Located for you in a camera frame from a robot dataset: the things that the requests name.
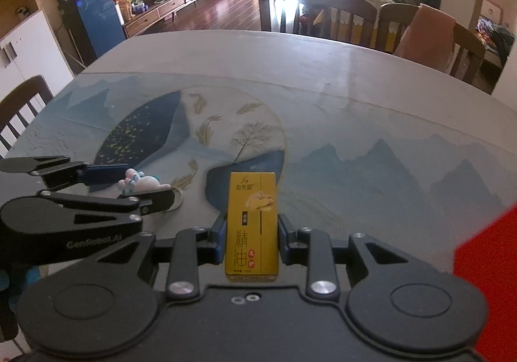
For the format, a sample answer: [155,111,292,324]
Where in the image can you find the red and white cardboard box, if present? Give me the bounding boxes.
[453,207,517,361]

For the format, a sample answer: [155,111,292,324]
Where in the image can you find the dark chair at left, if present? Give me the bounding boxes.
[1,75,53,158]

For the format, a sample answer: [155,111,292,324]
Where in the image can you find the dark wooden chair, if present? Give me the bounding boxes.
[258,0,377,47]

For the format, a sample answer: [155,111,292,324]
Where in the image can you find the blue water dispenser cabinet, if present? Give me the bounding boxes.
[57,0,125,66]

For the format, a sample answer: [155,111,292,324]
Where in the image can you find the pink towel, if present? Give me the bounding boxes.
[394,4,457,73]

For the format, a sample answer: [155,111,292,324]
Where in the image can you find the wooden chair with pink towel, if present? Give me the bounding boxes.
[375,4,485,84]

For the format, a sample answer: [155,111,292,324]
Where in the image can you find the small white rabbit toy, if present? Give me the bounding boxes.
[117,168,172,196]

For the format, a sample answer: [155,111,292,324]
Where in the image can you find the painted landscape table mat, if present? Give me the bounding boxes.
[11,74,516,270]

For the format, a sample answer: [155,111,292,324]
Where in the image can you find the yellow essential oil box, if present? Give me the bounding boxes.
[224,172,280,283]

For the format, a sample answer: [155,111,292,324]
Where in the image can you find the white cupboard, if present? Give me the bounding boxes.
[0,10,74,99]

